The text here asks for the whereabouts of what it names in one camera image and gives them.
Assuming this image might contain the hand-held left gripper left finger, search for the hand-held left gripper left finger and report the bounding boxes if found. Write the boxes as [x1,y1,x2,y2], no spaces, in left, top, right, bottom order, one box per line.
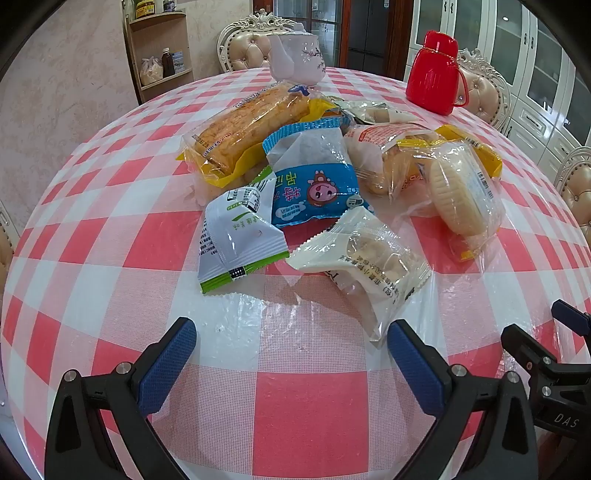
[44,316,199,480]

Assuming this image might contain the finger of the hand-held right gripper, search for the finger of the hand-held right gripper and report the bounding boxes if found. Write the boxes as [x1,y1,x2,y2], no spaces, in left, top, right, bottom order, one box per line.
[501,324,560,385]
[551,299,591,339]

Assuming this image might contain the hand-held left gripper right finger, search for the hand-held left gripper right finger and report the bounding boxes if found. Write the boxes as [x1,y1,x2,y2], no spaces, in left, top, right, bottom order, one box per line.
[387,319,540,480]

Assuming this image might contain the white packet of small cakes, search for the white packet of small cakes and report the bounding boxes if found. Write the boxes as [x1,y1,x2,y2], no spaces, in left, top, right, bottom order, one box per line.
[285,206,434,348]

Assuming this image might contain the green white snack packet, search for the green white snack packet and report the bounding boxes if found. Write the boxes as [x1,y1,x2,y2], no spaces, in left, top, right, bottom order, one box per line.
[198,167,291,295]

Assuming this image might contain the round cake packet yellow ends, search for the round cake packet yellow ends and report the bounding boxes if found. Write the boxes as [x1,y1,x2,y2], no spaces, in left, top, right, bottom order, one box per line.
[427,124,505,264]

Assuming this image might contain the blue snack packet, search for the blue snack packet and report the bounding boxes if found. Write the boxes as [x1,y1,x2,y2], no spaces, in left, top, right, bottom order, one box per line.
[262,116,368,229]

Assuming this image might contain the clear bread packet orange label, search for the clear bread packet orange label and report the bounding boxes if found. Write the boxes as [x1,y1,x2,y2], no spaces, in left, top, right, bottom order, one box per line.
[344,121,444,204]

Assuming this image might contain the long bread packet yellow tray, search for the long bread packet yellow tray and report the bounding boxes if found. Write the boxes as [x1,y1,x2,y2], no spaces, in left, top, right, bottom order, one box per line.
[176,80,340,188]

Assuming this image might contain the small silver snack packet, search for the small silver snack packet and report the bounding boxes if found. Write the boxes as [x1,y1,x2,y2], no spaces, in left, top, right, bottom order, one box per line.
[330,96,409,125]

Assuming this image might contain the red white checked tablecloth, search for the red white checked tablecloth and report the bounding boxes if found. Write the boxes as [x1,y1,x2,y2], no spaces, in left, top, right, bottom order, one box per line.
[0,67,591,480]

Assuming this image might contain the cream tufted dining chair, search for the cream tufted dining chair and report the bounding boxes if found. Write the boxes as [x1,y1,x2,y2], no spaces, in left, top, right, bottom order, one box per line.
[554,147,591,227]
[457,48,512,132]
[0,203,19,287]

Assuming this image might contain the white glass-front cabinet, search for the white glass-front cabinet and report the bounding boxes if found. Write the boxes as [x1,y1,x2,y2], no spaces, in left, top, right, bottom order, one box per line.
[406,0,591,185]

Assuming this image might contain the red thermos jug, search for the red thermos jug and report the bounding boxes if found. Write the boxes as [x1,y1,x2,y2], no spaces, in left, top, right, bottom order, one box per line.
[405,30,469,116]

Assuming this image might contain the plastic bag on shelf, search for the plastic bag on shelf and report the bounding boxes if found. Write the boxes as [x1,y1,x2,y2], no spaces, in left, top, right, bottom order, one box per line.
[140,56,164,86]

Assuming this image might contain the white teapot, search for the white teapot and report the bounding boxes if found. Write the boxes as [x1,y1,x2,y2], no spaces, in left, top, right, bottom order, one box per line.
[269,24,327,87]

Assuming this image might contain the wooden corner shelf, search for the wooden corner shelf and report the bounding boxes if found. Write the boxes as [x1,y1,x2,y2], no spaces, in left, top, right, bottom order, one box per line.
[124,0,194,103]

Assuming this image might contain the beige tufted chair back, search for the beige tufted chair back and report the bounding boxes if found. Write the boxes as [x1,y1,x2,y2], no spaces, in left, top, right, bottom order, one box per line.
[217,9,278,72]

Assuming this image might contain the dark glass door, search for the dark glass door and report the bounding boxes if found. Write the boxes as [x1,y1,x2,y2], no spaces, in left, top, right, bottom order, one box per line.
[272,0,414,81]

